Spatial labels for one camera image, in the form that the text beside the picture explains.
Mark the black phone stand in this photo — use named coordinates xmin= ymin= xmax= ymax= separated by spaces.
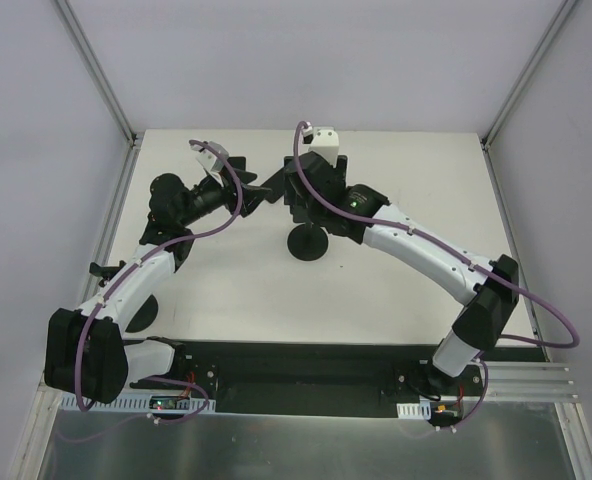
xmin=89 ymin=262 xmax=160 ymax=334
xmin=287 ymin=211 xmax=329 ymax=262

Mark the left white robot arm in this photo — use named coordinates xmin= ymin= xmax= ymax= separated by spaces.
xmin=44 ymin=167 xmax=272 ymax=410

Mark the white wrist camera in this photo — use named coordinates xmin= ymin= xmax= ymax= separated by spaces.
xmin=190 ymin=141 xmax=229 ymax=178
xmin=303 ymin=124 xmax=340 ymax=167

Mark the black phone in middle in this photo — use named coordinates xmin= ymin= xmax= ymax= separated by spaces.
xmin=261 ymin=168 xmax=285 ymax=204

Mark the right white cable duct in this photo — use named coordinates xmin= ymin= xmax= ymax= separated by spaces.
xmin=396 ymin=401 xmax=432 ymax=421

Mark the aluminium frame post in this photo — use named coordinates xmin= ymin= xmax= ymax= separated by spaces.
xmin=481 ymin=0 xmax=581 ymax=152
xmin=50 ymin=0 xmax=138 ymax=146

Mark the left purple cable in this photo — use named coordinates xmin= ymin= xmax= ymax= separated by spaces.
xmin=75 ymin=139 xmax=242 ymax=414

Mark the left white cable duct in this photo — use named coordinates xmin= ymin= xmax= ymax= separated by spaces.
xmin=58 ymin=392 xmax=218 ymax=414

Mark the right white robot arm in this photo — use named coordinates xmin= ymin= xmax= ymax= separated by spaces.
xmin=283 ymin=152 xmax=518 ymax=395

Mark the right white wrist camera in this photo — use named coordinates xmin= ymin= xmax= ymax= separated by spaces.
xmin=303 ymin=124 xmax=340 ymax=167

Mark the left aluminium frame post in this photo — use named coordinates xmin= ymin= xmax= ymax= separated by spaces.
xmin=50 ymin=0 xmax=138 ymax=146

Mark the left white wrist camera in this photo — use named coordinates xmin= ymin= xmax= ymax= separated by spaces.
xmin=190 ymin=141 xmax=229 ymax=178

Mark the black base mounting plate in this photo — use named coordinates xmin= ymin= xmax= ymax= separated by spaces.
xmin=129 ymin=340 xmax=487 ymax=417

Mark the white cable duct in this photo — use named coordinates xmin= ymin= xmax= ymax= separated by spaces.
xmin=396 ymin=401 xmax=432 ymax=421
xmin=58 ymin=392 xmax=218 ymax=414

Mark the front aluminium rail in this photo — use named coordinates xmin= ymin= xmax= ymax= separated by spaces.
xmin=39 ymin=350 xmax=580 ymax=401

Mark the metal sheet front panel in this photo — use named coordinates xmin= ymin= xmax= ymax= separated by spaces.
xmin=39 ymin=402 xmax=574 ymax=479

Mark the right aluminium frame post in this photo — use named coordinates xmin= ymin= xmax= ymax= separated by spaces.
xmin=481 ymin=0 xmax=581 ymax=152

